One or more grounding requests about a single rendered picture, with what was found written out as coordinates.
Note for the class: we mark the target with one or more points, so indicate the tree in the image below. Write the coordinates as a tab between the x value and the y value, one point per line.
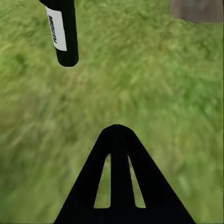
198	10

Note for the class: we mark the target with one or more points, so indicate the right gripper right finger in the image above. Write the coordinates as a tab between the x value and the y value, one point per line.
162	204

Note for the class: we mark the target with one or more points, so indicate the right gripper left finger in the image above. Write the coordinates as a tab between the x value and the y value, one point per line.
78	206

